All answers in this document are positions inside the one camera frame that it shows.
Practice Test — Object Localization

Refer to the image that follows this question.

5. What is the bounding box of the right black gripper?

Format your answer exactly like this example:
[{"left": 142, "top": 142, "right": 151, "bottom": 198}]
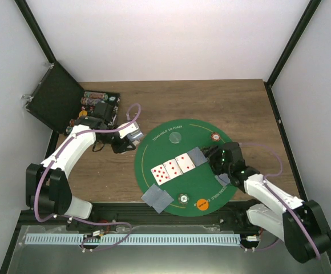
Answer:
[{"left": 201, "top": 145, "right": 232, "bottom": 176}]

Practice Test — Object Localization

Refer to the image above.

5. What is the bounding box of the two of diamonds card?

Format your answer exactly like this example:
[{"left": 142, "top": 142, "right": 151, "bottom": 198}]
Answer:
[{"left": 175, "top": 153, "right": 195, "bottom": 173}]

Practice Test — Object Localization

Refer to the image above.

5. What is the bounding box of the face-up red diamonds card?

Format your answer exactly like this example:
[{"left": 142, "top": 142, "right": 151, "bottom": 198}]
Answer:
[{"left": 151, "top": 164, "right": 171, "bottom": 186}]

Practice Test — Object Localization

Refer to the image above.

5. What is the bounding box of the orange big blind button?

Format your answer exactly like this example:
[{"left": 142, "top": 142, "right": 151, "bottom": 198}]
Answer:
[{"left": 196, "top": 199, "right": 209, "bottom": 211}]

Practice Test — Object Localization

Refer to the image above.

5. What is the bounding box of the three of diamonds card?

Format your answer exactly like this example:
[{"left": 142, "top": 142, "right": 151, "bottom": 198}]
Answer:
[{"left": 163, "top": 159, "right": 183, "bottom": 180}]

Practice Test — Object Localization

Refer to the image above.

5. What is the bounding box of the clear dealer button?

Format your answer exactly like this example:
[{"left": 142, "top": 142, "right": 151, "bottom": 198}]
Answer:
[{"left": 169, "top": 132, "right": 182, "bottom": 144}]

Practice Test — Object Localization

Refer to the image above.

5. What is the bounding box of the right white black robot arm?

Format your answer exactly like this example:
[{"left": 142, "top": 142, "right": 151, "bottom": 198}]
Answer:
[{"left": 201, "top": 142, "right": 331, "bottom": 263}]

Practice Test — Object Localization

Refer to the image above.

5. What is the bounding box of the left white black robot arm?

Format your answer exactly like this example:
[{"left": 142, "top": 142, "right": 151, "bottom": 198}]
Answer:
[{"left": 26, "top": 103, "right": 142, "bottom": 231}]

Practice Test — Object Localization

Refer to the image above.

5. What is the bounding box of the orange button in case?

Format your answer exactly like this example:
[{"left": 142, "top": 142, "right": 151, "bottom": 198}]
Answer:
[{"left": 78, "top": 110, "right": 87, "bottom": 117}]

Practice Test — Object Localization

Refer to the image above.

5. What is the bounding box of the round green poker mat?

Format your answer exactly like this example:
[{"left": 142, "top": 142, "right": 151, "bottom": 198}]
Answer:
[{"left": 134, "top": 119, "right": 237, "bottom": 217}]

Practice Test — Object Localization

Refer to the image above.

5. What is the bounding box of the chip row in case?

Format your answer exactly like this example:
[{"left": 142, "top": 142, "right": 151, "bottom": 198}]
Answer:
[
  {"left": 80, "top": 97, "right": 104, "bottom": 106},
  {"left": 83, "top": 91, "right": 108, "bottom": 100}
]

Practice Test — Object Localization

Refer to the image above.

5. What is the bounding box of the chip row top in case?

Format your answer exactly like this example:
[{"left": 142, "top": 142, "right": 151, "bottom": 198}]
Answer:
[{"left": 83, "top": 91, "right": 108, "bottom": 100}]

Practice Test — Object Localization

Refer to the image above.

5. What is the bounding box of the black poker chip case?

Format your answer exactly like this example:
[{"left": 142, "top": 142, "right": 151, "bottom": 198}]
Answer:
[{"left": 26, "top": 62, "right": 120, "bottom": 135}]

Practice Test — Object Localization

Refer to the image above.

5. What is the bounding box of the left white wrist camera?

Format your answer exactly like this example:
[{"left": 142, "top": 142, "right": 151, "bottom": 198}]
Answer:
[{"left": 118, "top": 122, "right": 139, "bottom": 139}]

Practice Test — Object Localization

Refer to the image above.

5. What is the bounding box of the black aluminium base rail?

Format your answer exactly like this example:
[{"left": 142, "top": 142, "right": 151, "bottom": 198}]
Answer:
[{"left": 19, "top": 202, "right": 323, "bottom": 232}]

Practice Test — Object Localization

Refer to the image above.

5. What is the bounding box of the light blue slotted cable duct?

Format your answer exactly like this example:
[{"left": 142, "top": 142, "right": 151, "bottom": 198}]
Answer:
[{"left": 24, "top": 233, "right": 241, "bottom": 246}]

